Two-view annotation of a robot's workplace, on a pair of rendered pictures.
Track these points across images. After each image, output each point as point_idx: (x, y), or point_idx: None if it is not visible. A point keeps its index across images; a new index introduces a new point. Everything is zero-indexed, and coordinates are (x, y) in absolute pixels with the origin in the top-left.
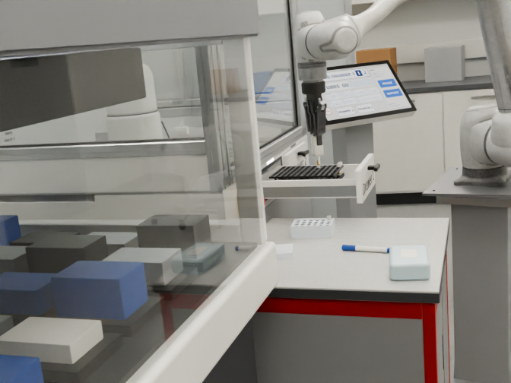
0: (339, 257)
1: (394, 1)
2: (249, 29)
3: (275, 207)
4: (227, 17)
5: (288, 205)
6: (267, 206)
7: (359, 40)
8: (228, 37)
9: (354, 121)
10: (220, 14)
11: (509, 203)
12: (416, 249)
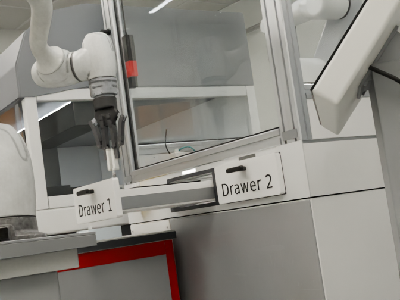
0: None
1: (30, 20)
2: (13, 99)
3: (199, 225)
4: (3, 100)
5: (230, 233)
6: (184, 218)
7: (38, 71)
8: (6, 107)
9: (321, 119)
10: (1, 100)
11: None
12: None
